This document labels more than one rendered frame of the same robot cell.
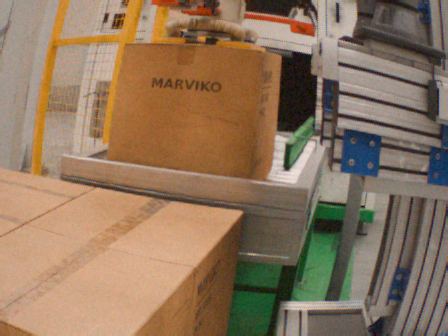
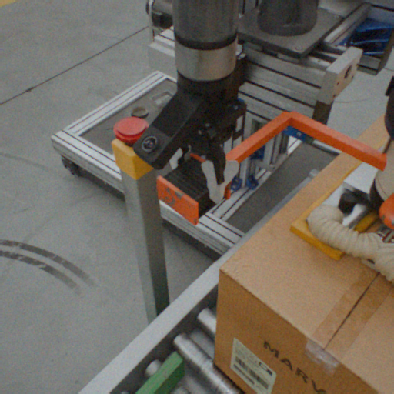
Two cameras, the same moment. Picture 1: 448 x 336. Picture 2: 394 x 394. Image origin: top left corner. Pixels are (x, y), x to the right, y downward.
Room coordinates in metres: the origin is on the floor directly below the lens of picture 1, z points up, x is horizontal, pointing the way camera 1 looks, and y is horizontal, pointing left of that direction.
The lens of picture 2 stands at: (3.00, 0.04, 1.57)
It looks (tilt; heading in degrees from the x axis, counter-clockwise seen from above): 47 degrees down; 214
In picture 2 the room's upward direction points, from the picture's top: straight up
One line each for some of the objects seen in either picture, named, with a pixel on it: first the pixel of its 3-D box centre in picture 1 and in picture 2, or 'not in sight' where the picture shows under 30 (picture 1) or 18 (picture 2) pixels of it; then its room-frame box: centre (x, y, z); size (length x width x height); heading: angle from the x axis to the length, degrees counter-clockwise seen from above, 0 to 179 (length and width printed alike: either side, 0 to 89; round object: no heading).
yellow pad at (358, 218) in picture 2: (242, 42); (365, 186); (2.35, -0.02, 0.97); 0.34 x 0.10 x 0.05; 171
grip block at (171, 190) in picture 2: (302, 28); (194, 188); (2.62, -0.23, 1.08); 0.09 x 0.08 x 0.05; 81
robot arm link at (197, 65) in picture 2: not in sight; (203, 51); (2.60, -0.23, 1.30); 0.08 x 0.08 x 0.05
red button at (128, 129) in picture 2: not in sight; (132, 133); (2.52, -0.45, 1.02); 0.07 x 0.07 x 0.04
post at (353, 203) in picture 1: (354, 199); (152, 272); (2.52, -0.45, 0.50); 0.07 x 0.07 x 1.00; 81
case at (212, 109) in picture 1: (200, 106); (378, 287); (2.39, 0.09, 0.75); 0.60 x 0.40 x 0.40; 172
